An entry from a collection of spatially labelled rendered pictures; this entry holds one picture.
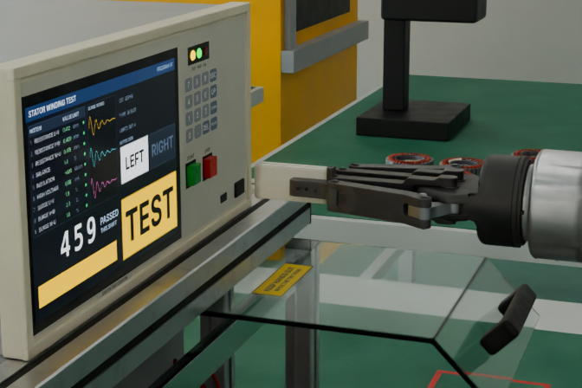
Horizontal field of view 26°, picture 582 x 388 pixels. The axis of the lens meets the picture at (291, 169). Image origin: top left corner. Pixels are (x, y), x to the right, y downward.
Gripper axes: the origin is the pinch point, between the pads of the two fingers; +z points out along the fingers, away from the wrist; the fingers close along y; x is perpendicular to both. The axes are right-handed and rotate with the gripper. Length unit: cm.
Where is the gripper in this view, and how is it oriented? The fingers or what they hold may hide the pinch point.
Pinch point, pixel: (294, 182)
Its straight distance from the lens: 109.3
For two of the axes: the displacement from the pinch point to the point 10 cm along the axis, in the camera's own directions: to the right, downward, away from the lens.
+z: -9.4, -0.8, 3.2
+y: 3.3, -2.2, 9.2
